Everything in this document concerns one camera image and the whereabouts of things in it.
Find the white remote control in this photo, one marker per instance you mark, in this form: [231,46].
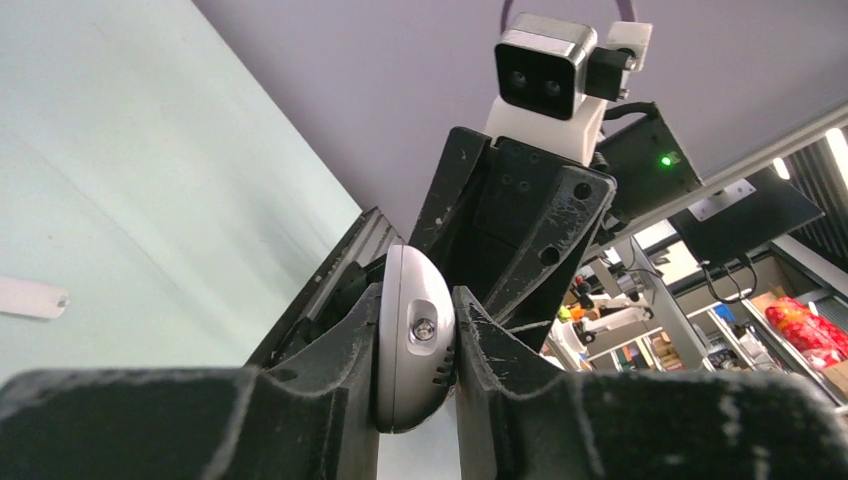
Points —
[415,412]

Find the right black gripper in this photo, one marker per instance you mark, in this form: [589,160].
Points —
[537,214]

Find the white battery cover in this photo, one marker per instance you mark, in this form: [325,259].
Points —
[32,299]

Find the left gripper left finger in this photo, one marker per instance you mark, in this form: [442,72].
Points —
[311,417]

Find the black monitor on stand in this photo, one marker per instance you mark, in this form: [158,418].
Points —
[731,223]

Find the red snack bag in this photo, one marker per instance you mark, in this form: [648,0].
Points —
[817,339]

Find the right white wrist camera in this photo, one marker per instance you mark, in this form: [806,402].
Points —
[556,80]

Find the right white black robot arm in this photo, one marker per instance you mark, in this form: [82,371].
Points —
[650,169]

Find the right aluminium frame rail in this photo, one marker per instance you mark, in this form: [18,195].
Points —
[331,291]

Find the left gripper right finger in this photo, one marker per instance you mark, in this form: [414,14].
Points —
[520,417]

